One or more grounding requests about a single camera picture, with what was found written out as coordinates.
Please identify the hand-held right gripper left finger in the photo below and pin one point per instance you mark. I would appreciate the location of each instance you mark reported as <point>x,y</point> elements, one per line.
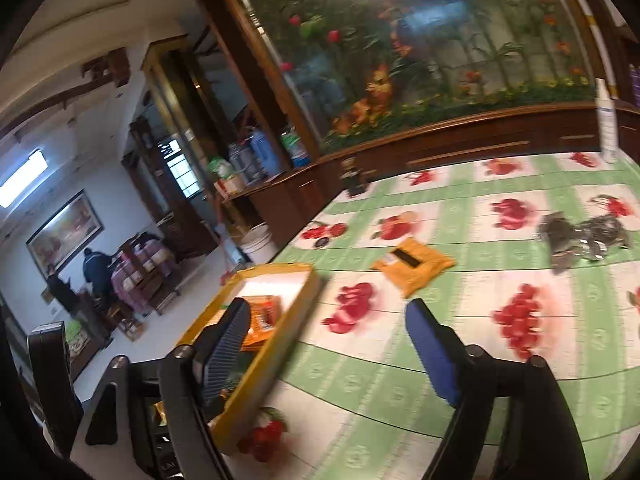
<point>225,350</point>

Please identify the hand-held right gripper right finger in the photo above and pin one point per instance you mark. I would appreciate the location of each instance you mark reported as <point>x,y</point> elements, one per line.
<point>430,355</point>

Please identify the orange snack packet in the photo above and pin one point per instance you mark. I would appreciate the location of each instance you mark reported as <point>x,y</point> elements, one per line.
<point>262,315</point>

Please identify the orange packet with black stripe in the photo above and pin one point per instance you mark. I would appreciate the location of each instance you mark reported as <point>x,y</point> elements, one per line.
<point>415,272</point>

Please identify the white tray with yellow rim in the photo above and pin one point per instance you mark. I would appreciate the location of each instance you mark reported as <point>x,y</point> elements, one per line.
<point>285,285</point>

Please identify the clear bag of dark snacks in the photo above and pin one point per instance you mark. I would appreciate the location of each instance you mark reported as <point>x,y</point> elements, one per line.
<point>595,235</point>

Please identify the green fruit print tablecloth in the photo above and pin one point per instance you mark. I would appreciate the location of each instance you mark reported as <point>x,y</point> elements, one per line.
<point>450,395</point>

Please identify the wooden bench with cushion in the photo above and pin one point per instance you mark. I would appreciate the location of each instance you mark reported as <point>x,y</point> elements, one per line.
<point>82,342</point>

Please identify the red broom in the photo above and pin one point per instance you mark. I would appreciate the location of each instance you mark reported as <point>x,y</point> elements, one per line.
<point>227,277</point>

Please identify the dark wooden chair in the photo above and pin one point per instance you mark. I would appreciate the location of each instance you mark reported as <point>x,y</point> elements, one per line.
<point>160,285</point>

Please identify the white plastic bucket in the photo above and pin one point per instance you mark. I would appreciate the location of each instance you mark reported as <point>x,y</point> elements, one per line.
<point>257,247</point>

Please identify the table with pink cloth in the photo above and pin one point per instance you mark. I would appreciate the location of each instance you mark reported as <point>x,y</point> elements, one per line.
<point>137,270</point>

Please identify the brown wooden cabinet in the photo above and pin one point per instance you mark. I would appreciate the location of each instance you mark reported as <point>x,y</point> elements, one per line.
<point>295,205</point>

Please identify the small cardboard box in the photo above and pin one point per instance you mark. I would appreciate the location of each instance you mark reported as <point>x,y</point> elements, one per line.
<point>230,185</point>

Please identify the dark jar with cork lid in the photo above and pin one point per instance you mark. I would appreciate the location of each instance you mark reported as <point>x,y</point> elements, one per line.
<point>356,182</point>

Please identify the grey thermos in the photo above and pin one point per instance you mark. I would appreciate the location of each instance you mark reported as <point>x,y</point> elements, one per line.
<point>240,162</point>

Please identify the blue thermos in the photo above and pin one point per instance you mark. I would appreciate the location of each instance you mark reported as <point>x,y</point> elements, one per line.
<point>265,155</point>

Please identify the rectangular ceiling light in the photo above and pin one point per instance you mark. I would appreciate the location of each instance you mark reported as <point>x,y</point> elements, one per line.
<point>22,177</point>

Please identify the green and white bag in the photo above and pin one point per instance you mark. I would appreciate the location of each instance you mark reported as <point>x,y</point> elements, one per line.
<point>295,150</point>

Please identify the white spray bottle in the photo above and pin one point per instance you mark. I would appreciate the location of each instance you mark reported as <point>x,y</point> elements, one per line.
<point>607,125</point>

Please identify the glass partition with flowers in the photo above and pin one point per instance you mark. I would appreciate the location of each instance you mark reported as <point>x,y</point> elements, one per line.
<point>425,50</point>

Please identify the framed wall painting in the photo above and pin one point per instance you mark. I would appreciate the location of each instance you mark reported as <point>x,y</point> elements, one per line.
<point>65,232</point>

